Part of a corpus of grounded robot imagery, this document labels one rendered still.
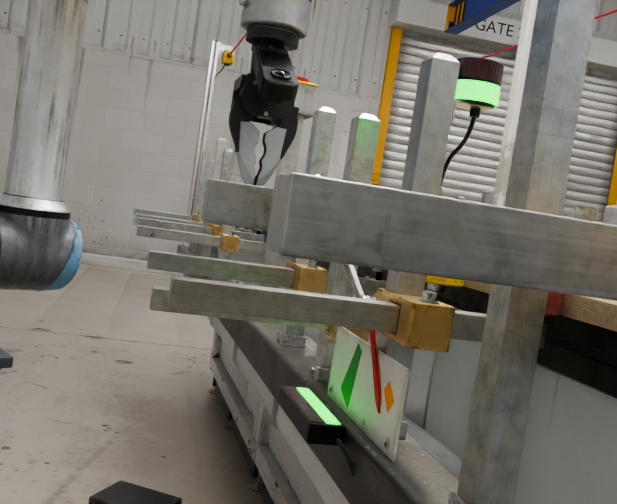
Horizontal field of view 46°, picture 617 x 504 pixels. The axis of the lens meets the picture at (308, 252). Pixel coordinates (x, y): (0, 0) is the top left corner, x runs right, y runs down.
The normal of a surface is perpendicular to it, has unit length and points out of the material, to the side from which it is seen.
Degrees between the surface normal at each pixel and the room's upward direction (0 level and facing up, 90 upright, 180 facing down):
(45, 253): 90
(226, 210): 90
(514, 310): 90
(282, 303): 90
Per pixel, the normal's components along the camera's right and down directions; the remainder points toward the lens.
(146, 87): 0.19, 0.08
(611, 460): -0.96, -0.13
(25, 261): 0.67, 0.22
